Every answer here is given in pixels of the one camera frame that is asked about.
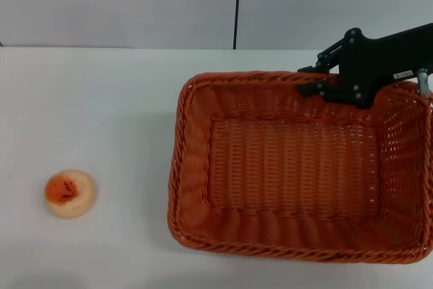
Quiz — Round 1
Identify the silver metal cable connector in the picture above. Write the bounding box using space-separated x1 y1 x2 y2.
415 68 432 97

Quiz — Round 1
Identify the round bun with orange centre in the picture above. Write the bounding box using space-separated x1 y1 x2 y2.
44 169 100 219

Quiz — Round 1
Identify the black vertical wall strip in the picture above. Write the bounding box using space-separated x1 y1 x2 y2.
232 0 242 49

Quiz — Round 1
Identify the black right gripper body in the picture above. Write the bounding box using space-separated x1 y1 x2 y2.
338 23 433 110

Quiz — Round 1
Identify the orange woven wicker basket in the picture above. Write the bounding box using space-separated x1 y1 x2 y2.
166 71 433 265

